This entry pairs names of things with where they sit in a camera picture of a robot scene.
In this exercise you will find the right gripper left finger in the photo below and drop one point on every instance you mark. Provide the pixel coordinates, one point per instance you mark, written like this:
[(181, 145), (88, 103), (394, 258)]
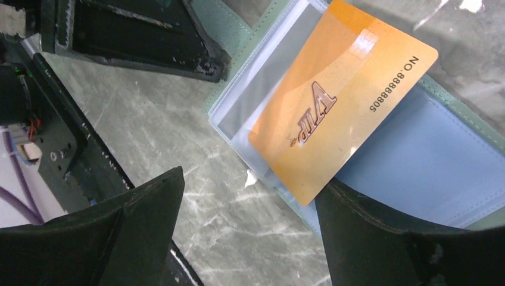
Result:
[(121, 241)]

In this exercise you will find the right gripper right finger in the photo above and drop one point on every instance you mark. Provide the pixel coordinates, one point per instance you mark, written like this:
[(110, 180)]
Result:
[(369, 243)]

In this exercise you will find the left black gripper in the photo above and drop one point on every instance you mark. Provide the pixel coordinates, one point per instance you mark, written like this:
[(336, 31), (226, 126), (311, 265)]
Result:
[(155, 36)]

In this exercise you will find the gold credit card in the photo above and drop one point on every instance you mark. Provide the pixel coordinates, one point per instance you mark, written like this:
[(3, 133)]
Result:
[(352, 71)]

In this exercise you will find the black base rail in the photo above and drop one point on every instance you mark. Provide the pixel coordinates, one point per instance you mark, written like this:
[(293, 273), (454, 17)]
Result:
[(76, 165)]

